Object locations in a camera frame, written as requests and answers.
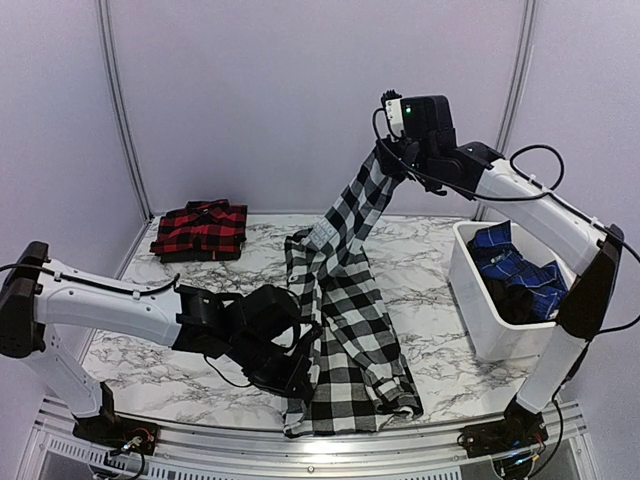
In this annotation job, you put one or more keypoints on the red black plaid shirt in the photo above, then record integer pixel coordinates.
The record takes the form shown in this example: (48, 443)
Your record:
(201, 231)

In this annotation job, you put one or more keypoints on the right aluminium corner post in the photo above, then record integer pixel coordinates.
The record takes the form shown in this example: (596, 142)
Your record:
(524, 52)

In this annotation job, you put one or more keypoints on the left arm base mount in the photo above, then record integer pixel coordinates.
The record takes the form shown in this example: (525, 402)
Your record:
(120, 433)

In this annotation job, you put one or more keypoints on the aluminium front frame rail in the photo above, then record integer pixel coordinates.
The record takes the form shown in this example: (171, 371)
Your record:
(191, 451)

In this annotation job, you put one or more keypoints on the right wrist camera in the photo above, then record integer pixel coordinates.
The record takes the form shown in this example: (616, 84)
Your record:
(416, 117)

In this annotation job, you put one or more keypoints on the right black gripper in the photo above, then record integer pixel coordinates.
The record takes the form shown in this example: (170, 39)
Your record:
(388, 163)

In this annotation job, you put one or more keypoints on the blue plaid shirt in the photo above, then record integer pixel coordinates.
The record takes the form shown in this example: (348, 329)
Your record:
(495, 256)

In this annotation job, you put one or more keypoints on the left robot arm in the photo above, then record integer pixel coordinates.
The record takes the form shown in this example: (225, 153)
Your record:
(39, 293)

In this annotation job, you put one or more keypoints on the white plastic bin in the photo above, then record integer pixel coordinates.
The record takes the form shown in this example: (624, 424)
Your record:
(492, 338)

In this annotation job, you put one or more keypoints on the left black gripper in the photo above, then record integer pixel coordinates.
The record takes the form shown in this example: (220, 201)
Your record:
(286, 386)

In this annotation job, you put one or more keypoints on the black garment in bin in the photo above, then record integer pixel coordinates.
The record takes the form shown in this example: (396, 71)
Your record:
(513, 303)

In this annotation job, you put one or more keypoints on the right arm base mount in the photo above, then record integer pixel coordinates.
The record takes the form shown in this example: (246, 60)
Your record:
(518, 428)

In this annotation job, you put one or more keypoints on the black white plaid shirt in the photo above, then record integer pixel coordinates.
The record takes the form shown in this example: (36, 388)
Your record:
(359, 375)

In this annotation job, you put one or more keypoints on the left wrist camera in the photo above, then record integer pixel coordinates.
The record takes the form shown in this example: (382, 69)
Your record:
(273, 314)

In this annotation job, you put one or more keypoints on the left aluminium corner post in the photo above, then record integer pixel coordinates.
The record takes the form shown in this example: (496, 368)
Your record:
(118, 102)

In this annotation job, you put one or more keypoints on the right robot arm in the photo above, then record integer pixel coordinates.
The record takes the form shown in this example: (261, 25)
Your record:
(589, 249)

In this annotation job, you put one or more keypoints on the aluminium corner post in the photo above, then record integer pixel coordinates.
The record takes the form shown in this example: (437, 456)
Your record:
(524, 52)
(118, 102)

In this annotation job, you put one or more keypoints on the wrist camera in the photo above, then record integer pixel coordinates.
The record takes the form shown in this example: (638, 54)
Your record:
(416, 117)
(273, 314)

